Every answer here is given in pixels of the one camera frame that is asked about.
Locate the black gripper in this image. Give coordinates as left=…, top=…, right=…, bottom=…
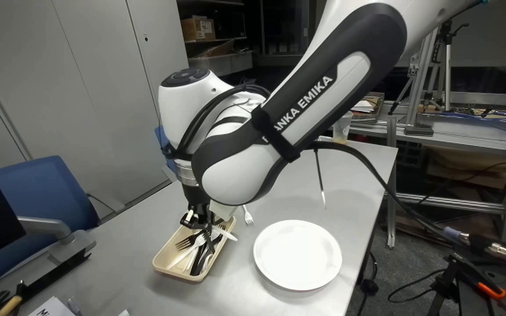
left=180, top=184, right=222, bottom=246

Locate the beige rectangular tray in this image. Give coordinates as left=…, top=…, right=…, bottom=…
left=150, top=209, right=238, bottom=284

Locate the white round plate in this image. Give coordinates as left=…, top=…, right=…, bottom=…
left=250, top=218, right=344, bottom=293

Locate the grey monitor stand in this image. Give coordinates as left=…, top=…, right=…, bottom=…
left=0, top=214, right=98, bottom=314

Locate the grey shelf bin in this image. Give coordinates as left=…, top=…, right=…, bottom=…
left=187, top=51, right=254, bottom=77

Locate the white printed paper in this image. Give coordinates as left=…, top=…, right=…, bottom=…
left=26, top=295, right=75, bottom=316

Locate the white storage cabinet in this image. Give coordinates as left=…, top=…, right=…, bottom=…
left=0, top=0, right=191, bottom=207

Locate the brown cardboard box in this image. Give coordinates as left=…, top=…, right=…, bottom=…
left=180, top=14, right=215, bottom=42

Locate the dark storage shelf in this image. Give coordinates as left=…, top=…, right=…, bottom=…
left=175, top=0, right=330, bottom=77

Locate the small black tripod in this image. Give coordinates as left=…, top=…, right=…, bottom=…
left=424, top=270, right=460, bottom=316

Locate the flat brown cardboard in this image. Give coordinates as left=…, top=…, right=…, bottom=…
left=395, top=146, right=506, bottom=235

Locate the orange black bar clamp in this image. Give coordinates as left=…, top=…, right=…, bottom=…
left=444, top=251, right=506, bottom=302

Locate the black white cable tie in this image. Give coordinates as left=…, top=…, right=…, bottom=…
left=312, top=147, right=328, bottom=207

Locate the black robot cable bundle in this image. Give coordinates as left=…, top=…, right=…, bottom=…
left=171, top=84, right=506, bottom=272

